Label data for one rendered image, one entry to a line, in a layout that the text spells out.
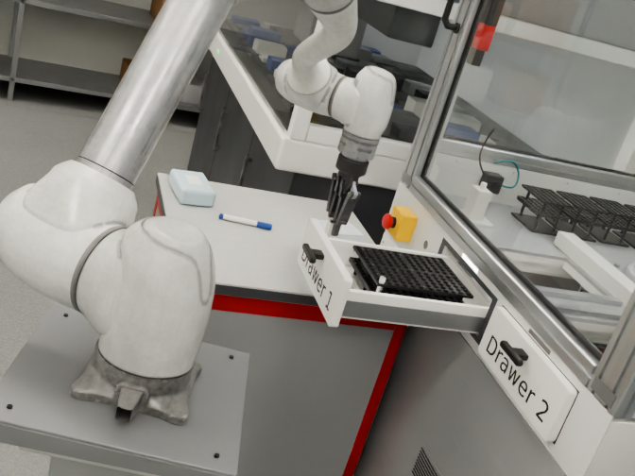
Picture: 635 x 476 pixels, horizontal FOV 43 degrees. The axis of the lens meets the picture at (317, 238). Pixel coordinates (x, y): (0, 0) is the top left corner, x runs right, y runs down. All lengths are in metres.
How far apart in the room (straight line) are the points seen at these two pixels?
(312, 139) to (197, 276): 1.28
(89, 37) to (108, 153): 4.38
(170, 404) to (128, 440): 0.10
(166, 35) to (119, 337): 0.50
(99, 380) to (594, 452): 0.80
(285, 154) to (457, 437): 1.05
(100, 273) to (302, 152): 1.30
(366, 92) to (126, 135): 0.68
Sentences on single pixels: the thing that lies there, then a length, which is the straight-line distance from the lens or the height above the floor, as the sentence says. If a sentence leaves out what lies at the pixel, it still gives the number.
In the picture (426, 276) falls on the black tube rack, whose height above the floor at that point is 0.90.
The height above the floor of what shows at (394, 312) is 0.86.
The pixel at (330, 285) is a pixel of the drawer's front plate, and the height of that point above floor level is 0.88.
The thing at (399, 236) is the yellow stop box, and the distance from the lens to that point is 2.05.
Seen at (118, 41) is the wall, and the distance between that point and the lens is 5.72.
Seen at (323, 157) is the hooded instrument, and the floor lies 0.87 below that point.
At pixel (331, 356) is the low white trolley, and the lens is 1.94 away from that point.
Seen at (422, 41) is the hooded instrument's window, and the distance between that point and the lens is 2.47.
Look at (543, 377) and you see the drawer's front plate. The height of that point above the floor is 0.91.
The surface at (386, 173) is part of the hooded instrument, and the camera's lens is 2.54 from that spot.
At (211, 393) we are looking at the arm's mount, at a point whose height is 0.78.
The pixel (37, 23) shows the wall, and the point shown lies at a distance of 5.66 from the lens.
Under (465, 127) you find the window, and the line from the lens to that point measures 1.95.
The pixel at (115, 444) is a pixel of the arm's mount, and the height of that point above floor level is 0.79.
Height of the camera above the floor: 1.55
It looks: 22 degrees down
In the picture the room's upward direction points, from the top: 17 degrees clockwise
